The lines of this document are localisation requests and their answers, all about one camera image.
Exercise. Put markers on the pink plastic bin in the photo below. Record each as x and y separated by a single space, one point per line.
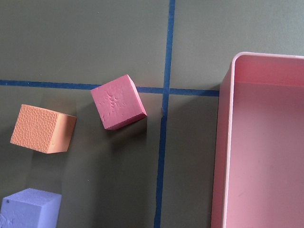
259 159

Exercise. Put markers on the red foam block upper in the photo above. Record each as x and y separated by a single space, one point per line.
118 103

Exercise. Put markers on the purple foam block right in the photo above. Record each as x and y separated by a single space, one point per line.
30 208

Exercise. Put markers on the orange foam block right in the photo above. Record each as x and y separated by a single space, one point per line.
43 130

